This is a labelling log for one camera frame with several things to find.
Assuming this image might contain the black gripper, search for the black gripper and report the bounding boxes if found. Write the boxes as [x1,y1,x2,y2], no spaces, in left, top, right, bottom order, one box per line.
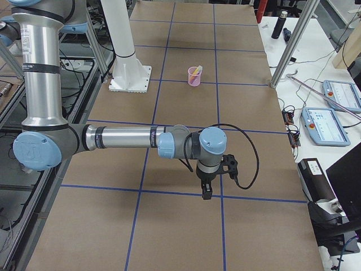
[196,168,218,200]

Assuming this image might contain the yellow highlighter pen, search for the yellow highlighter pen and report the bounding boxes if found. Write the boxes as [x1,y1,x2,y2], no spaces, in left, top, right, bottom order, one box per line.
[192,65,202,77]

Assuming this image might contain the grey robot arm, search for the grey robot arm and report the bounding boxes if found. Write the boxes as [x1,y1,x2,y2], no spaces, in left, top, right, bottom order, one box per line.
[11,1,228,200]

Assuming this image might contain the pink mesh pen holder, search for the pink mesh pen holder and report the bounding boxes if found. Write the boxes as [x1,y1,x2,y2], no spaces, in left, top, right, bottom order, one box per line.
[188,65,202,87]

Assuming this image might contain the black box with label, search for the black box with label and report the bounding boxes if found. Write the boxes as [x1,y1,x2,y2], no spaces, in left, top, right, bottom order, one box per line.
[297,158,336,203]

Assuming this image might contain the near teach pendant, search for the near teach pendant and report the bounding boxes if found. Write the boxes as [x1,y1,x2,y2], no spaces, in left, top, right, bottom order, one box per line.
[301,107,351,147]

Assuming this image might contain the teach pendant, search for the teach pendant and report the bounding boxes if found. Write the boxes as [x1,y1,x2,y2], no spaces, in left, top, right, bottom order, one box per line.
[301,107,351,147]
[322,80,360,113]

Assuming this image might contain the black monitor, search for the black monitor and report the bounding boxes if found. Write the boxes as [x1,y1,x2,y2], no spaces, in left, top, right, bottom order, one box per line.
[326,143,360,221]

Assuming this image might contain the metal rod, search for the metal rod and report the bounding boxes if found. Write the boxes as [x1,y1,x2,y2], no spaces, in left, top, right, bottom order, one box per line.
[286,72,360,120]

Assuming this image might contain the far teach pendant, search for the far teach pendant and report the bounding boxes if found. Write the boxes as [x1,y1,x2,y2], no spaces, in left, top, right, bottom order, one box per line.
[322,80,360,113]

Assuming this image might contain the black water bottle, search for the black water bottle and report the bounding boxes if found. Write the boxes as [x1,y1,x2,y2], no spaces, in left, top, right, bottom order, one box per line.
[271,11,288,40]

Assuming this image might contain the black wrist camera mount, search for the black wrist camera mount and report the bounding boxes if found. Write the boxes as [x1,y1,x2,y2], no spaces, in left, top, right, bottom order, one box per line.
[219,154,238,181]

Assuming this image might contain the white pedestal column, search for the white pedestal column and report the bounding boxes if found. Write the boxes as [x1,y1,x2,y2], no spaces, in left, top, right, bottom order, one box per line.
[101,0,152,93]

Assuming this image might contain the aluminium frame post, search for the aluminium frame post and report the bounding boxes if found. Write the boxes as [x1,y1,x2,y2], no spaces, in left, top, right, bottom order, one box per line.
[270,0,320,89]

